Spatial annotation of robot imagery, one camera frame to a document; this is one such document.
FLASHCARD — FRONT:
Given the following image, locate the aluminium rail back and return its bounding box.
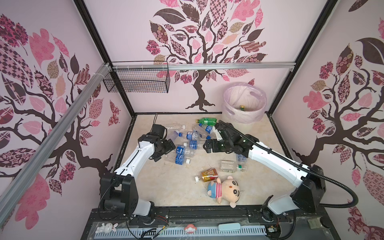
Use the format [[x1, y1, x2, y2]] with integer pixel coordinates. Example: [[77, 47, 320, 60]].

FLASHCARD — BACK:
[[113, 62, 296, 71]]

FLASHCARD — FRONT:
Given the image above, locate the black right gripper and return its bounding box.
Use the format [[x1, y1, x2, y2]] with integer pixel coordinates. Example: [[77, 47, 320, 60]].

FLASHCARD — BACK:
[[201, 138, 232, 154]]

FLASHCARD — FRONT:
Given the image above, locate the blue cap bottle lower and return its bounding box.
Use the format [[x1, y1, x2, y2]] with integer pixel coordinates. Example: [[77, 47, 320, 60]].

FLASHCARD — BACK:
[[176, 145, 195, 157]]

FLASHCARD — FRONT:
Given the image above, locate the red white small figurine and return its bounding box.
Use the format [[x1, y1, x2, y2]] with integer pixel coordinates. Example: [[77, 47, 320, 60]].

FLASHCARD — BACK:
[[184, 224, 197, 235]]

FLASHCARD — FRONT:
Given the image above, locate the clear bottle without label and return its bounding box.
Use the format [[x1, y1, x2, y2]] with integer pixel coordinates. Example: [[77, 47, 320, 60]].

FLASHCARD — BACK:
[[165, 124, 186, 131]]

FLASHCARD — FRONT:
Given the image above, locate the white bin pink liner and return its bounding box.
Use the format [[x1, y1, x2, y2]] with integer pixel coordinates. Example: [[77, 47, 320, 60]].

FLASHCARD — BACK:
[[222, 82, 267, 124]]

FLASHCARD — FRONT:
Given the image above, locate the white cable duct strip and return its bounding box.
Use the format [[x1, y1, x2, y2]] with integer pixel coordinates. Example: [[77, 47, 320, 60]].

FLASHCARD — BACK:
[[94, 226, 267, 240]]

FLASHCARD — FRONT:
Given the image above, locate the blue label bottle centre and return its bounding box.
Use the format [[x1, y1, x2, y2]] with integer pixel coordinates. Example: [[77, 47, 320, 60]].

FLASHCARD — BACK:
[[183, 140, 205, 150]]

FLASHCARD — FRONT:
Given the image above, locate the black corrugated right cable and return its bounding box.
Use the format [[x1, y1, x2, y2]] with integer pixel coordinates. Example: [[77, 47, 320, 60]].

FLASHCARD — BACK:
[[218, 119, 360, 209]]

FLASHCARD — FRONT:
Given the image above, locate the clear bottle blue label front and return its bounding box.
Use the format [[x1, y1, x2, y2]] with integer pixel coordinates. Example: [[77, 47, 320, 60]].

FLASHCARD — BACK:
[[164, 152, 191, 165]]

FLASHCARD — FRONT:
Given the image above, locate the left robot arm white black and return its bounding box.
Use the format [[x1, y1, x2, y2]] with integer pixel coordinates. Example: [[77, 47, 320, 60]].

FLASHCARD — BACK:
[[98, 124, 176, 217]]

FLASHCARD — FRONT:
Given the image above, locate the Pocari Sweat blue bottle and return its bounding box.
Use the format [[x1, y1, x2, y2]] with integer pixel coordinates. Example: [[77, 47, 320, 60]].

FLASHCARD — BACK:
[[198, 123, 215, 134]]

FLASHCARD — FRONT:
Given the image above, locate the aluminium rail left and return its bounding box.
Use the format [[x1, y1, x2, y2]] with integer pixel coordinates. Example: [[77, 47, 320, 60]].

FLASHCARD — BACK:
[[1, 63, 111, 226]]

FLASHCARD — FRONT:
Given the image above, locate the aluminium rail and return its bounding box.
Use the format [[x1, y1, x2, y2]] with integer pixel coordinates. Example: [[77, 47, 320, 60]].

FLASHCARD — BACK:
[[113, 62, 296, 71], [1, 63, 111, 226]]

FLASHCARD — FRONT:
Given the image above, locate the teal eraser block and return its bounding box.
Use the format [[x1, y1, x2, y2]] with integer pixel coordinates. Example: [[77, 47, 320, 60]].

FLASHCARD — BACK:
[[218, 223, 241, 232]]

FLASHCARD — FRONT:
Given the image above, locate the red yellow label tea bottle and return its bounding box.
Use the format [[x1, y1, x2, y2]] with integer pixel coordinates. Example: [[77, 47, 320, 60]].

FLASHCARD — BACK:
[[195, 168, 219, 183]]

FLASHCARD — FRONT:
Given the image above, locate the black wire basket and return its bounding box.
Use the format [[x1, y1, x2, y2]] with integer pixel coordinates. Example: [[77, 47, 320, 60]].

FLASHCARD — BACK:
[[103, 60, 171, 94]]

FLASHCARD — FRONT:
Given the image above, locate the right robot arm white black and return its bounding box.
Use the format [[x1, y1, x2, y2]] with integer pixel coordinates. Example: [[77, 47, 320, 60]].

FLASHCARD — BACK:
[[203, 121, 326, 222]]

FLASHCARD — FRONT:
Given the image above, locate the white bunny figurine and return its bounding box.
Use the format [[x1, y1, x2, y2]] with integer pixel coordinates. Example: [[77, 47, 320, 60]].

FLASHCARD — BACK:
[[95, 223, 119, 234]]

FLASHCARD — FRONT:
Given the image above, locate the clear bottle green cap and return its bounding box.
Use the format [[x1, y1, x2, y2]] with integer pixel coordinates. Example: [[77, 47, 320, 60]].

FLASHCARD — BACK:
[[219, 160, 247, 173]]

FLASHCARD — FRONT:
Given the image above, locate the cartoon boy plush doll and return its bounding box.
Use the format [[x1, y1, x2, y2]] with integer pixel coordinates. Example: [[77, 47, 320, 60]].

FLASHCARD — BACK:
[[207, 176, 241, 209]]

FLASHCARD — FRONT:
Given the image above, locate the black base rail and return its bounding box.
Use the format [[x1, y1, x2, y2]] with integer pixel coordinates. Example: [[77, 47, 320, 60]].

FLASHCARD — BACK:
[[81, 205, 340, 240]]

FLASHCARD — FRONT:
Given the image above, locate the upright blue label water bottle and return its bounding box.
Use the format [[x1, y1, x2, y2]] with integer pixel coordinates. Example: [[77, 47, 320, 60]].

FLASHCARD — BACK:
[[236, 154, 248, 165]]

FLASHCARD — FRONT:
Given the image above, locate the green bottle at back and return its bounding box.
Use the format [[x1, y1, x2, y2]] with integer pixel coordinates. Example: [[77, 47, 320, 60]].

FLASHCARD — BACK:
[[196, 118, 218, 126]]

